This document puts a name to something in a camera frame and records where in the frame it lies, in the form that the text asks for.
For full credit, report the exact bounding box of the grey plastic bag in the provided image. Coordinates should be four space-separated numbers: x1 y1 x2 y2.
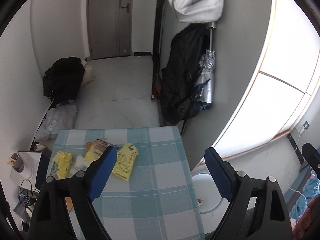
35 104 78 142

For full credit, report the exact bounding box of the black framed glass door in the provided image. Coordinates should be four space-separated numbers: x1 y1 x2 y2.
151 0 167 102

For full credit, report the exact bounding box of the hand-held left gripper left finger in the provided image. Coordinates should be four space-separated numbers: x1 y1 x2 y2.
29 146 118 240

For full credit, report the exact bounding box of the wall socket with charger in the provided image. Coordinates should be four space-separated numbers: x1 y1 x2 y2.
295 121 310 133

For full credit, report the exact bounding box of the blue checked tablecloth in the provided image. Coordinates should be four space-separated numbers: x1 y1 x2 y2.
46 127 202 240

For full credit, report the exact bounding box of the blue printed blanket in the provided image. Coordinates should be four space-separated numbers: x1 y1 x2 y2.
287 169 320 230

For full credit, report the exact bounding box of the person's right hand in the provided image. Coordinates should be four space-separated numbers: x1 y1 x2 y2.
294 197 320 240

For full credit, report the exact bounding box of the black bag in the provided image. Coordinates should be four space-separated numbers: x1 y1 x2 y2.
42 57 85 102

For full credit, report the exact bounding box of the silver folded umbrella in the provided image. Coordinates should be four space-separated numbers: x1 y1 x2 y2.
191 22 217 112

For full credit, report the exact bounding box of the white cable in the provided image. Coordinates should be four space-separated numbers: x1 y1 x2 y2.
287 129 308 205

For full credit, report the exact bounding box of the brown square packet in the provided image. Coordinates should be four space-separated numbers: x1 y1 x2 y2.
64 197 75 212

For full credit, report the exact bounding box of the bundle of wooden chopsticks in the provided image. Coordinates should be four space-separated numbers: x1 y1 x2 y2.
7 155 20 167

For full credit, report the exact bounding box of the white bin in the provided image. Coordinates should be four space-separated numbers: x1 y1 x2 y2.
191 172 224 214

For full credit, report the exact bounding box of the grey fabric chair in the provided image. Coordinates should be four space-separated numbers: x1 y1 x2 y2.
244 206 255 240

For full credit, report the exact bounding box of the beige bag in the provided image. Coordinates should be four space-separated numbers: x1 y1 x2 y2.
80 59 96 87

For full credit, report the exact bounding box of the black hanging backpack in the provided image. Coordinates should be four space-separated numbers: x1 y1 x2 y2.
160 25 213 125

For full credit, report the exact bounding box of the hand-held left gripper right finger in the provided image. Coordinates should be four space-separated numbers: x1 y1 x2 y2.
204 147 293 240

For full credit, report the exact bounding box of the window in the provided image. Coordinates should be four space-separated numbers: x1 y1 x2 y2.
199 0 320 167

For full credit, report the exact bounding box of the white hanging bag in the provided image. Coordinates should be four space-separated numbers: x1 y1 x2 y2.
164 0 224 23

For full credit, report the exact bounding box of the grey door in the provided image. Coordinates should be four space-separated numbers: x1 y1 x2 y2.
86 0 135 60

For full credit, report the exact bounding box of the white foam block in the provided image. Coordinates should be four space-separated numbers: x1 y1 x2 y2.
72 154 89 169

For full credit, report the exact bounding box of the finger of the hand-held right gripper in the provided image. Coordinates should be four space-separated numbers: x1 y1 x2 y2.
301 142 320 177

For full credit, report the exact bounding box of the grey white cup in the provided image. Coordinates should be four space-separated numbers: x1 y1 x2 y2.
11 152 34 180

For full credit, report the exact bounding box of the black cable tangle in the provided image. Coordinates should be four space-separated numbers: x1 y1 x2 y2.
19 179 40 205

